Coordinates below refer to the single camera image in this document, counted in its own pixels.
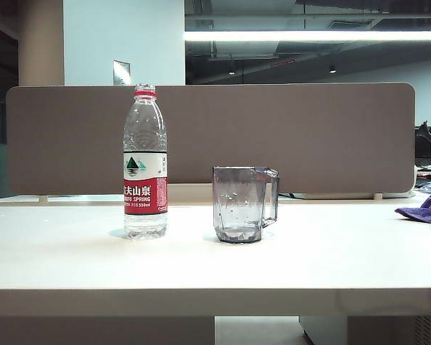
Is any transparent grey plastic mug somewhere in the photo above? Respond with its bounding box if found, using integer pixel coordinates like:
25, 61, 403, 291
211, 165, 280, 244

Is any purple cloth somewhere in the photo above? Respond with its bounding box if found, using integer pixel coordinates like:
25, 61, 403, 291
394, 185, 431, 224

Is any long ceiling light strip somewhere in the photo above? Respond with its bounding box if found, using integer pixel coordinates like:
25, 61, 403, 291
184, 30, 431, 42

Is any red label mineral water bottle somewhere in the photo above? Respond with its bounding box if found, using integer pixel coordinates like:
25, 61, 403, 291
123, 83, 169, 241

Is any beige round pillar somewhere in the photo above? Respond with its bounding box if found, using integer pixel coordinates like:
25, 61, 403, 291
17, 0, 65, 87

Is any black monitor on arm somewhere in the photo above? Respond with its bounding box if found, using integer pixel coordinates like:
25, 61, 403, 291
414, 121, 431, 170

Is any silver wall sign plaque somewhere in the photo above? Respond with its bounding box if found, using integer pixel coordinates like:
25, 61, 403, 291
112, 60, 131, 86

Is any brown desk partition panel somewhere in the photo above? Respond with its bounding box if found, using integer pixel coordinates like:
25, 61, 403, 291
6, 82, 417, 195

